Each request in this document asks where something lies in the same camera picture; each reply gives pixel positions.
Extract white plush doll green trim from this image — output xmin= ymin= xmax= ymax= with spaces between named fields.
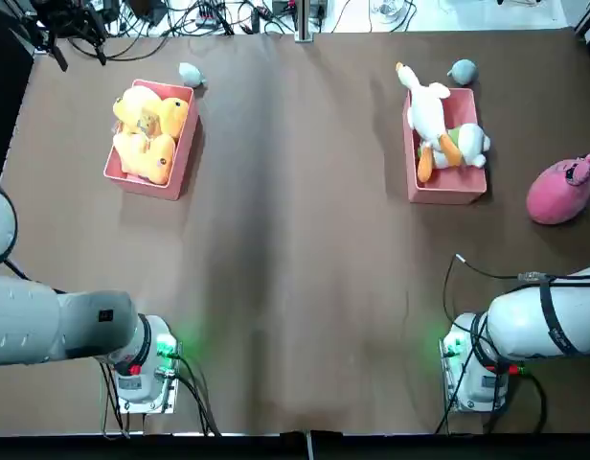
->
xmin=419 ymin=122 xmax=491 ymax=170

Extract silver metal post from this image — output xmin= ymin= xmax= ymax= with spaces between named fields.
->
xmin=296 ymin=0 xmax=316 ymax=43

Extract loose black cable with plug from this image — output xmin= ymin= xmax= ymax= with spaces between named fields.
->
xmin=442 ymin=253 xmax=548 ymax=336

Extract orange dragon plush doll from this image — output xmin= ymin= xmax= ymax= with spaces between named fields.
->
xmin=112 ymin=84 xmax=191 ymax=140

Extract white goose plush orange feet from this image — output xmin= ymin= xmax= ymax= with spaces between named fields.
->
xmin=395 ymin=60 xmax=464 ymax=184

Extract black power adapter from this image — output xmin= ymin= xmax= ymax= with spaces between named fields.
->
xmin=131 ymin=0 xmax=168 ymax=26

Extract pink pig plush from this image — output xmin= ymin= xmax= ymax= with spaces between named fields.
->
xmin=526 ymin=151 xmax=590 ymax=225

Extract grey electronics box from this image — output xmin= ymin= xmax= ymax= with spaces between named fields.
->
xmin=271 ymin=0 xmax=328 ymax=16

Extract black base cable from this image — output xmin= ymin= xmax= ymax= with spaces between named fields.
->
xmin=436 ymin=334 xmax=473 ymax=435
xmin=170 ymin=352 xmax=222 ymax=438
xmin=101 ymin=363 xmax=131 ymax=440
xmin=486 ymin=371 xmax=549 ymax=435

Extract orange plush doll white belly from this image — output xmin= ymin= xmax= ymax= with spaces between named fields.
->
xmin=112 ymin=131 xmax=177 ymax=187

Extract pink plastic box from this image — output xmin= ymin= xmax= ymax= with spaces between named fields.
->
xmin=102 ymin=79 xmax=200 ymax=201
xmin=402 ymin=85 xmax=488 ymax=206

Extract small grey round plush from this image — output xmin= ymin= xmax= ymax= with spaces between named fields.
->
xmin=178 ymin=61 xmax=209 ymax=89
xmin=446 ymin=58 xmax=479 ymax=87

